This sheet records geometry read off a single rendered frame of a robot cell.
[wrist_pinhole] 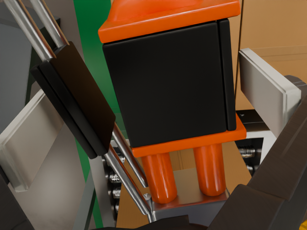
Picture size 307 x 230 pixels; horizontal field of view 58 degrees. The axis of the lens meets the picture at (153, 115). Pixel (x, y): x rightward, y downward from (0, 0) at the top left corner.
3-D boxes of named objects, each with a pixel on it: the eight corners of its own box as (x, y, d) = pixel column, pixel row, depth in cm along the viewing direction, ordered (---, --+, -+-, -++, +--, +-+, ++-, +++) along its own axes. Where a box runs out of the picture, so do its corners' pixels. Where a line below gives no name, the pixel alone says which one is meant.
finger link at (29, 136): (28, 191, 14) (14, 194, 14) (65, 123, 20) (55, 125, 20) (2, 144, 13) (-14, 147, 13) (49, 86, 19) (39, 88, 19)
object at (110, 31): (228, 105, 22) (247, 139, 17) (136, 121, 22) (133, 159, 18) (219, -9, 18) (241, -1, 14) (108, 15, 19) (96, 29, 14)
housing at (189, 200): (227, 215, 28) (240, 256, 24) (161, 225, 29) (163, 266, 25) (221, 161, 25) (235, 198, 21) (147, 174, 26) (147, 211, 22)
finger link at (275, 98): (284, 92, 12) (302, 89, 12) (237, 49, 18) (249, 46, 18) (283, 149, 13) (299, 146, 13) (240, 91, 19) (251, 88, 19)
